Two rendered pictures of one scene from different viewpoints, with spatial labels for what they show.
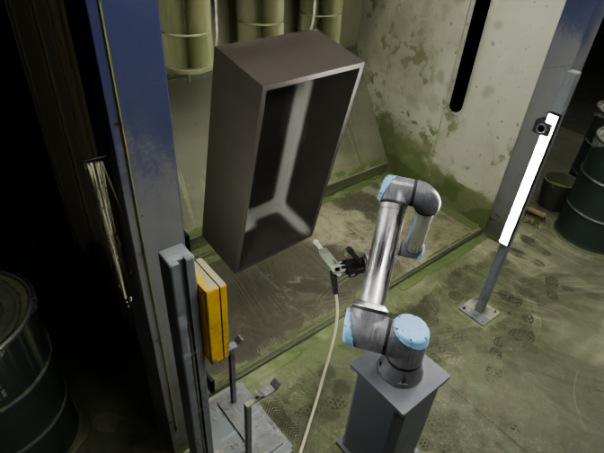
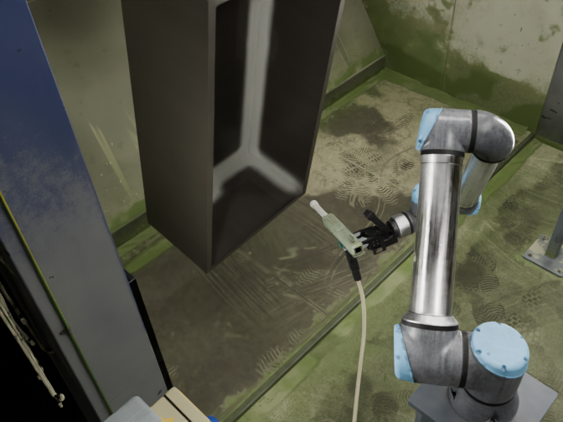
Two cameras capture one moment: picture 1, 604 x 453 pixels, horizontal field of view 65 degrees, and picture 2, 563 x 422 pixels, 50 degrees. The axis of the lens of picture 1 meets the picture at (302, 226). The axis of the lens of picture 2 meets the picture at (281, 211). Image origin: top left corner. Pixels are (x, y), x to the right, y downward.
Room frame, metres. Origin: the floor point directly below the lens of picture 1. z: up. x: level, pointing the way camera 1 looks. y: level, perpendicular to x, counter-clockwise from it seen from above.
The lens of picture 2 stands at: (0.46, 0.10, 2.25)
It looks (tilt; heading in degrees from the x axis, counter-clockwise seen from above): 44 degrees down; 358
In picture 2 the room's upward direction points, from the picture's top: 4 degrees counter-clockwise
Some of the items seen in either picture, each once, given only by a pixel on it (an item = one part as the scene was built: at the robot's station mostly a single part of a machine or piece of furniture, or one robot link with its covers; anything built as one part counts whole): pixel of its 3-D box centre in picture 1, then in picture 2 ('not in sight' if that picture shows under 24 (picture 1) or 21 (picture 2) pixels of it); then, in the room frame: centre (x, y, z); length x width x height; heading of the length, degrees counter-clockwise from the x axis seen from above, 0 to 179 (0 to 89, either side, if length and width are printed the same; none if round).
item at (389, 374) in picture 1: (402, 362); (486, 388); (1.29, -0.46, 0.69); 0.19 x 0.19 x 0.10
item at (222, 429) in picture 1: (238, 430); not in sight; (0.88, 0.16, 0.78); 0.31 x 0.23 x 0.01; 41
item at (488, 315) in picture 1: (479, 310); (550, 254); (2.31, -1.24, 0.01); 0.20 x 0.20 x 0.01; 41
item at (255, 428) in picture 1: (243, 398); not in sight; (0.89, 0.15, 0.95); 0.26 x 0.15 x 0.32; 41
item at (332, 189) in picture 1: (272, 213); (239, 158); (3.15, 0.24, 0.11); 2.70 x 0.02 x 0.13; 131
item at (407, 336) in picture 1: (406, 340); (492, 361); (1.29, -0.45, 0.83); 0.17 x 0.15 x 0.18; 76
